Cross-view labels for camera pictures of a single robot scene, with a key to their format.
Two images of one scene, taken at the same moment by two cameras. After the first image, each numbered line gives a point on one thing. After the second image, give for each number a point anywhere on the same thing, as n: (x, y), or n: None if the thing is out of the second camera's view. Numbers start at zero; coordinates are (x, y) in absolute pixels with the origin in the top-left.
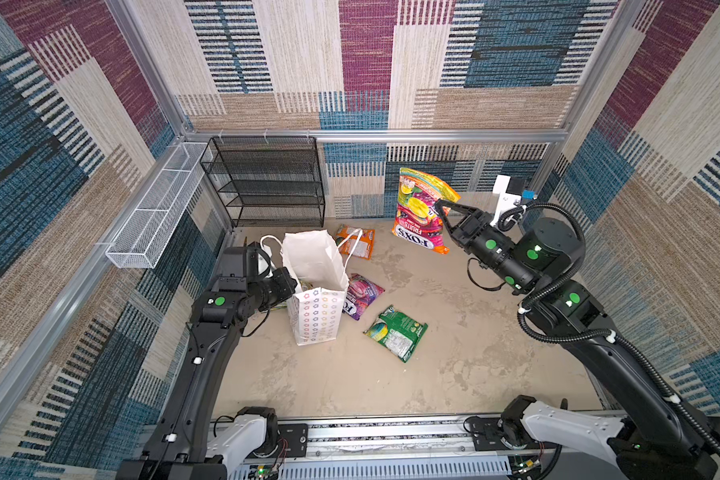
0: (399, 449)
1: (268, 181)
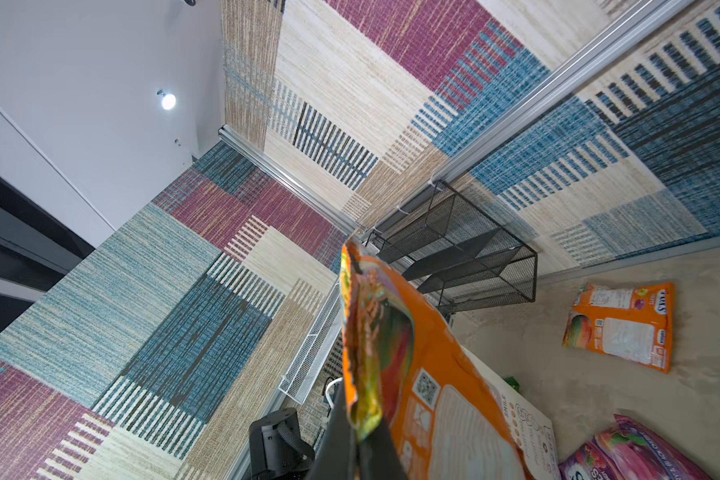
0: None
1: (458, 256)
